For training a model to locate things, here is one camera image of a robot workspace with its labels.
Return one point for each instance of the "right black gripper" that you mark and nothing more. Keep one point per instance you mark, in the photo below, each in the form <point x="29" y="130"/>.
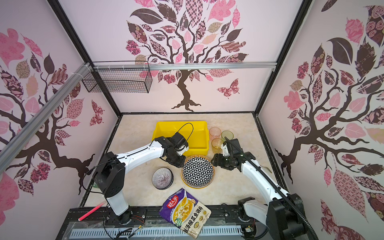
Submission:
<point x="218" y="160"/>

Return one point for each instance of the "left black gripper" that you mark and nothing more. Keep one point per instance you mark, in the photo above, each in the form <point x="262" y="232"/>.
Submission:
<point x="179" y="164"/>

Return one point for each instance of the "black white geometric plate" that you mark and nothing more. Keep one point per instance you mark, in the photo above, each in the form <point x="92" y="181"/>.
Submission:
<point x="198" y="172"/>

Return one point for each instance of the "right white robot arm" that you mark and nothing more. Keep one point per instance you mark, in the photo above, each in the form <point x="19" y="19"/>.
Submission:
<point x="283" y="213"/>

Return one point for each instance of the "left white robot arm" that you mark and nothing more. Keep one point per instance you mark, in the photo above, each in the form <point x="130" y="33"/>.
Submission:
<point x="110" y="173"/>

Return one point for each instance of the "yellow plastic bin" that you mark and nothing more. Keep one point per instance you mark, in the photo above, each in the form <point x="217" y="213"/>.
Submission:
<point x="195" y="132"/>

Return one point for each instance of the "green translucent cup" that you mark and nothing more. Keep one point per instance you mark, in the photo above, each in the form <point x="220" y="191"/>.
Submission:
<point x="227" y="135"/>

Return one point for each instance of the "yellow translucent cup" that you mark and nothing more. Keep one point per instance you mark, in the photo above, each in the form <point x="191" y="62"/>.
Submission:
<point x="217" y="145"/>

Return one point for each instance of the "pink translucent cup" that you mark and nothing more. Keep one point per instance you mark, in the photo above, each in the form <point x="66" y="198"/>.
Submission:
<point x="215" y="133"/>

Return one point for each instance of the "purple patterned bowl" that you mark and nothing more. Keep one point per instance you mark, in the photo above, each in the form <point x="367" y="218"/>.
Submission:
<point x="162" y="178"/>

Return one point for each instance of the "purple seasoning packet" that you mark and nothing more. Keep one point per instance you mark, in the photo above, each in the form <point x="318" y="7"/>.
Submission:
<point x="185" y="212"/>

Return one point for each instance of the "pink marker pen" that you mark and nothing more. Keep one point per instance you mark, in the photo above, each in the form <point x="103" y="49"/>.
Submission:
<point x="91" y="211"/>

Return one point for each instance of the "white vent grille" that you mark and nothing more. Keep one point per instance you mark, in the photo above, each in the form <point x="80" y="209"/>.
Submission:
<point x="207" y="231"/>

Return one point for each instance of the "black wire basket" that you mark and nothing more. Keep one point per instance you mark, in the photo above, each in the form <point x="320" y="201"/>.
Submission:
<point x="119" y="77"/>

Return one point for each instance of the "aluminium rail back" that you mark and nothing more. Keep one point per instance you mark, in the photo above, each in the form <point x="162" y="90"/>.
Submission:
<point x="200" y="66"/>

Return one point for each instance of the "aluminium rail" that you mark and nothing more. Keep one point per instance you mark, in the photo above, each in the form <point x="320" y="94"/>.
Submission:
<point x="200" y="66"/>
<point x="11" y="150"/>

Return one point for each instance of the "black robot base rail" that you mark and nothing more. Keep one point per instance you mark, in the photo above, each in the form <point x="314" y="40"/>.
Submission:
<point x="148" y="217"/>

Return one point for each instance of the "aluminium rail left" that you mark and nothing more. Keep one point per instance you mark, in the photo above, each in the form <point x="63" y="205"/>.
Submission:
<point x="11" y="150"/>

